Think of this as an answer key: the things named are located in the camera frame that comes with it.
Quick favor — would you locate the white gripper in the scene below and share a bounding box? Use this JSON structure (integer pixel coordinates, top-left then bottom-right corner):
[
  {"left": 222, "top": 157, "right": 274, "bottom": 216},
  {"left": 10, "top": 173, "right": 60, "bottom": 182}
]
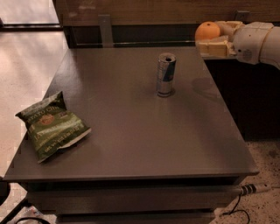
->
[{"left": 195, "top": 21, "right": 274, "bottom": 65}]

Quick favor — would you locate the orange fruit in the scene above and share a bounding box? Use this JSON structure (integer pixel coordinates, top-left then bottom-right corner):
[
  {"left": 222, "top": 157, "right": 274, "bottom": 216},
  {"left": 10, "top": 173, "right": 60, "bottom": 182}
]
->
[{"left": 195, "top": 21, "right": 221, "bottom": 41}]

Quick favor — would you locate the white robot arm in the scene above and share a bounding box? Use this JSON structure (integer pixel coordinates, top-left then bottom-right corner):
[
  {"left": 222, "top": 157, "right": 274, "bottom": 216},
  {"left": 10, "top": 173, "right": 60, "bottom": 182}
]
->
[{"left": 195, "top": 21, "right": 280, "bottom": 69}]

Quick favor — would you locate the green jalapeno chip bag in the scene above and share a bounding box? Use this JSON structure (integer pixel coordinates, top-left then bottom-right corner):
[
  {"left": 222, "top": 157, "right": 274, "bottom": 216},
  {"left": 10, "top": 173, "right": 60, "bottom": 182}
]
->
[{"left": 16, "top": 91, "right": 91, "bottom": 164}]

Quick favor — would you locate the silver blue energy drink can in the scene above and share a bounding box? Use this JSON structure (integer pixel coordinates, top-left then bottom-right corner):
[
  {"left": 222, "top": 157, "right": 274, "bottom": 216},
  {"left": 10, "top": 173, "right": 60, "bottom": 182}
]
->
[{"left": 157, "top": 52, "right": 176, "bottom": 97}]

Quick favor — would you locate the dark grey drawer cabinet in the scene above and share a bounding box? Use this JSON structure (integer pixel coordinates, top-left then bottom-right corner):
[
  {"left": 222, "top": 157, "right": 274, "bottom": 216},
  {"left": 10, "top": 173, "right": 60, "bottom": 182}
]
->
[{"left": 5, "top": 47, "right": 258, "bottom": 224}]

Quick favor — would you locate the black chair base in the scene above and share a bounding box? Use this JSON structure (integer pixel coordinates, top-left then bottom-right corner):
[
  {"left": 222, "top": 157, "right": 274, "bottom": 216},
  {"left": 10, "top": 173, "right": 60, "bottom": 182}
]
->
[{"left": 0, "top": 178, "right": 55, "bottom": 224}]

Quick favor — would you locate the right metal wall bracket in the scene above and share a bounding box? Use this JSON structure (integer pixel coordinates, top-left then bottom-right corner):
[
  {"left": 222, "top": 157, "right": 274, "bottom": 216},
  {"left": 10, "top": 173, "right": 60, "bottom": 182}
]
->
[{"left": 234, "top": 10, "right": 250, "bottom": 22}]

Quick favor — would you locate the metal wall bracket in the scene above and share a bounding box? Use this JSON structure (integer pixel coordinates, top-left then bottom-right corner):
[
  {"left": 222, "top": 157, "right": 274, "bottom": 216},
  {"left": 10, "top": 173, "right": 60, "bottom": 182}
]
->
[
  {"left": 234, "top": 10, "right": 250, "bottom": 22},
  {"left": 98, "top": 14, "right": 114, "bottom": 48}
]

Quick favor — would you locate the left metal wall bracket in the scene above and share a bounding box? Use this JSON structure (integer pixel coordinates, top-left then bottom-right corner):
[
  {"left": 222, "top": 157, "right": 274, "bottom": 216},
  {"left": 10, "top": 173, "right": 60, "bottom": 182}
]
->
[{"left": 98, "top": 14, "right": 114, "bottom": 48}]

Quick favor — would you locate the striped cable plug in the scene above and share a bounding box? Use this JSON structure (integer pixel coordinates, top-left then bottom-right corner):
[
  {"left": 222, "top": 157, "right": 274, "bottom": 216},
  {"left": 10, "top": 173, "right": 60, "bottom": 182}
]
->
[{"left": 239, "top": 182, "right": 273, "bottom": 196}]

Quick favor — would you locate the black cable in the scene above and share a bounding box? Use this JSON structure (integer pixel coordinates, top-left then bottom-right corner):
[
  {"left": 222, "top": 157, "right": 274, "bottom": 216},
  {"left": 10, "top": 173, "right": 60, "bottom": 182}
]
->
[{"left": 221, "top": 194, "right": 251, "bottom": 224}]

